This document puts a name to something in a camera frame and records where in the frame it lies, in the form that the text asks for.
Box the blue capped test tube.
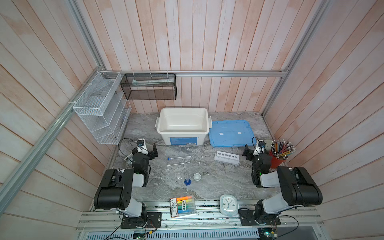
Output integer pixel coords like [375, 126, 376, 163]
[167, 156, 192, 161]

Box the white capped test tube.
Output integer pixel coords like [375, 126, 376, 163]
[167, 162, 191, 167]

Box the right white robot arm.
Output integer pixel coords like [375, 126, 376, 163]
[238, 146, 323, 226]

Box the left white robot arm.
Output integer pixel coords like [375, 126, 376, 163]
[94, 139, 162, 229]

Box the red pencil cup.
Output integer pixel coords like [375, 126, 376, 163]
[269, 151, 286, 169]

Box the colored pencils bundle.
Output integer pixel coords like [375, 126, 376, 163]
[270, 140, 296, 160]

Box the clear glass petri dish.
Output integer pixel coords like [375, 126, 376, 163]
[161, 169, 176, 183]

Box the blue plastic bin lid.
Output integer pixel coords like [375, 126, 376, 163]
[209, 120, 255, 148]

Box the white test tube rack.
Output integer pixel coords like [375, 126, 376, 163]
[214, 151, 240, 165]

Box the white plastic storage bin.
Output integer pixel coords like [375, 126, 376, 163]
[155, 108, 212, 146]

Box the blue hexagonal bottle cap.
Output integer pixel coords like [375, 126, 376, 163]
[184, 179, 192, 186]

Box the small white round dish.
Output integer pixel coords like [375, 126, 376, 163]
[193, 173, 202, 181]

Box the white round clock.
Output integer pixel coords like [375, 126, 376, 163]
[219, 194, 239, 217]

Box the highlighter marker pack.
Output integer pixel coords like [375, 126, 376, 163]
[169, 196, 197, 219]

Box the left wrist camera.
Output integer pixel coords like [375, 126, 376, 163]
[137, 139, 148, 155]

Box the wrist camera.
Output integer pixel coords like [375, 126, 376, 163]
[137, 139, 148, 155]
[254, 140, 266, 156]

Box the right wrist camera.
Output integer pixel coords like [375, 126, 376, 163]
[254, 140, 266, 156]

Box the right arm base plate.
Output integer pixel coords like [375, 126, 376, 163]
[238, 208, 281, 226]

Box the white wire mesh shelf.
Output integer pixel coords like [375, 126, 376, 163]
[74, 71, 132, 145]

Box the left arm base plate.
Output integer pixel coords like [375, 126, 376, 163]
[121, 212, 162, 229]

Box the black wire mesh basket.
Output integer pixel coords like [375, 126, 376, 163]
[120, 73, 177, 101]

